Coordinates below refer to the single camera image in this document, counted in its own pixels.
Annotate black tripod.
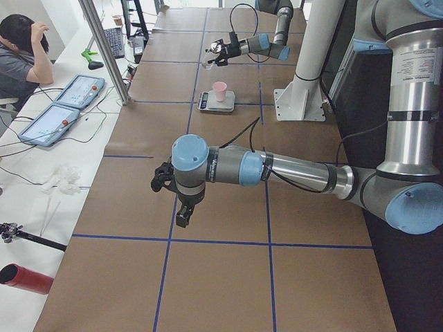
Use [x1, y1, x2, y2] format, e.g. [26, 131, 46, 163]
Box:
[1, 223, 67, 252]

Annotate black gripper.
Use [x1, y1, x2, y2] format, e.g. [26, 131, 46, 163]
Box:
[175, 190, 205, 228]
[211, 39, 242, 66]

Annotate black computer mouse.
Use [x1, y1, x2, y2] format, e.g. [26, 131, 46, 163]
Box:
[88, 60, 104, 70]

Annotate black keyboard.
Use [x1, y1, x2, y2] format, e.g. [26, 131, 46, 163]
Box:
[103, 27, 125, 59]

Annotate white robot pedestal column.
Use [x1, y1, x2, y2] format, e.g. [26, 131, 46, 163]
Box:
[274, 0, 345, 121]

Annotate red cylinder bottle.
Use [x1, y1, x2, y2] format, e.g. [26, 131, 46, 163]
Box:
[1, 264, 53, 295]

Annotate grey digital kitchen scale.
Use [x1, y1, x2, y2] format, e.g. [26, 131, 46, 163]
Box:
[197, 91, 235, 113]

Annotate white plastic tweezers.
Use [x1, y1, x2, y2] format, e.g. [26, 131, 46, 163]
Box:
[39, 197, 61, 236]

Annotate blue teach pendant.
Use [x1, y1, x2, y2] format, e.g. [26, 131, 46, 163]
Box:
[53, 74, 105, 111]
[18, 104, 80, 147]

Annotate crumpled white tissue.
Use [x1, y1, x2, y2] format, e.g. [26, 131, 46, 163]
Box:
[41, 164, 80, 195]

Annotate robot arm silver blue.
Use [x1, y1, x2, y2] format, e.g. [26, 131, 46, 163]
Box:
[202, 1, 294, 69]
[167, 1, 442, 234]

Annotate seated person grey shirt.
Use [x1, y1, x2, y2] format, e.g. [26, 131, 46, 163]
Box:
[1, 14, 54, 111]

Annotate lower blue teach pendant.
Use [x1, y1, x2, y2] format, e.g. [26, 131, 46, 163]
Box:
[18, 104, 80, 147]

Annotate black box with label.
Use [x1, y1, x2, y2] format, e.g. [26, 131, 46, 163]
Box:
[132, 36, 145, 64]

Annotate upper blue teach pendant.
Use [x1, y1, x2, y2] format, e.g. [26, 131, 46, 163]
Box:
[53, 74, 105, 111]

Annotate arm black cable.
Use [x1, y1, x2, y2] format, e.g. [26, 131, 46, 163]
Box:
[217, 117, 392, 194]
[229, 3, 274, 64]

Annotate aluminium frame post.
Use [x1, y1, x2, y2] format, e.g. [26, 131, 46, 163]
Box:
[78, 0, 130, 105]

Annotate brown paper table cover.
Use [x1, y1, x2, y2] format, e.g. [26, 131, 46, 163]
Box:
[35, 8, 395, 331]

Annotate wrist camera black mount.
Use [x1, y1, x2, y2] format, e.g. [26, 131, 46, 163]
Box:
[151, 162, 177, 192]
[229, 31, 238, 45]

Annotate green plastic tool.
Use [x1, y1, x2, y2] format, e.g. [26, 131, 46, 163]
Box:
[81, 48, 98, 61]

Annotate pink plastic cup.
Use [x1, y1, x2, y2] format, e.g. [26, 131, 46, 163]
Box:
[212, 81, 227, 102]

